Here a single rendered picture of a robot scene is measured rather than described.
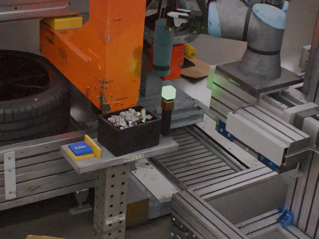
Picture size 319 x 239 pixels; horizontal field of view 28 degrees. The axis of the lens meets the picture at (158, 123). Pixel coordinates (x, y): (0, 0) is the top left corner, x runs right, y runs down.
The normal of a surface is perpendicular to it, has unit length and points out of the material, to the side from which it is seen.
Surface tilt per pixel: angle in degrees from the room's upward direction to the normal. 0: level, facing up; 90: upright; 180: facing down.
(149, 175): 0
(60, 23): 90
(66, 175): 90
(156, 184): 0
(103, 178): 90
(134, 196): 0
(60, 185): 90
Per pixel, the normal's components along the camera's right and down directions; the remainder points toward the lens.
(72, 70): -0.86, 0.18
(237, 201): 0.08, -0.88
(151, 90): 0.51, 0.44
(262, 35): -0.27, 0.47
